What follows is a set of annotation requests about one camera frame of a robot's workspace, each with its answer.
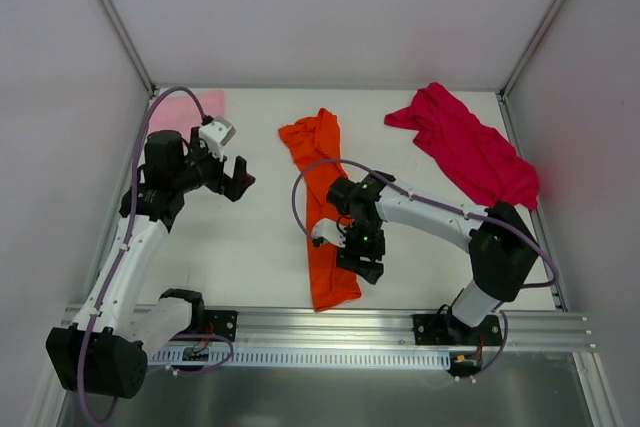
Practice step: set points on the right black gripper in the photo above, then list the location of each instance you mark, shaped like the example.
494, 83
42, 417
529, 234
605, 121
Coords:
363, 255

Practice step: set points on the aluminium frame post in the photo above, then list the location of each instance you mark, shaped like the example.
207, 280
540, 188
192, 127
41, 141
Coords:
543, 28
126, 43

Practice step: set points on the magenta t shirt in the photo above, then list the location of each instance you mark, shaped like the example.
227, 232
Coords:
477, 158

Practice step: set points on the orange t shirt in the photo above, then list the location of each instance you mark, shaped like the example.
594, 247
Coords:
309, 140

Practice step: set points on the front aluminium rail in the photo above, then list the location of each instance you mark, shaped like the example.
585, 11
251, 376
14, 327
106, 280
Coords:
523, 331

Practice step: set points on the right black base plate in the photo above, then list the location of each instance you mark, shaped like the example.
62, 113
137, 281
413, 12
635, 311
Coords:
441, 328

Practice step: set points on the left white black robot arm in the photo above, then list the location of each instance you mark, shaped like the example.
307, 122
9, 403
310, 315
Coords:
105, 350

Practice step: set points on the left aluminium frame post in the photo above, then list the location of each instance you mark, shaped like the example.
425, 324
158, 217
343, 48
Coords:
126, 43

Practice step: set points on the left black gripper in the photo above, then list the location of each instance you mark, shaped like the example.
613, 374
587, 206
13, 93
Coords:
223, 179

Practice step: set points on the white slotted cable duct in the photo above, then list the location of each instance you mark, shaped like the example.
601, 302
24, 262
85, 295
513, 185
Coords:
242, 356

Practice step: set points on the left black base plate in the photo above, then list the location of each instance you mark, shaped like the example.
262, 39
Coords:
222, 323

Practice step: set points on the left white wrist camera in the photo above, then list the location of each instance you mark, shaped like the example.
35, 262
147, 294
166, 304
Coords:
216, 135

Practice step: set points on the folded pink t shirt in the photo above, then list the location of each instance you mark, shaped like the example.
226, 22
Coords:
181, 114

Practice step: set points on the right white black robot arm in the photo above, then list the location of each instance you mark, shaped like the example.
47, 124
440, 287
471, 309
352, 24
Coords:
501, 248

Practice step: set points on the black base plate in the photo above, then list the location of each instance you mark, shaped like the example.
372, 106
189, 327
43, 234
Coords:
222, 323
441, 328

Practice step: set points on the right aluminium frame post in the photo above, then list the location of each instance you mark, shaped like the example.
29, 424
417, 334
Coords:
543, 28

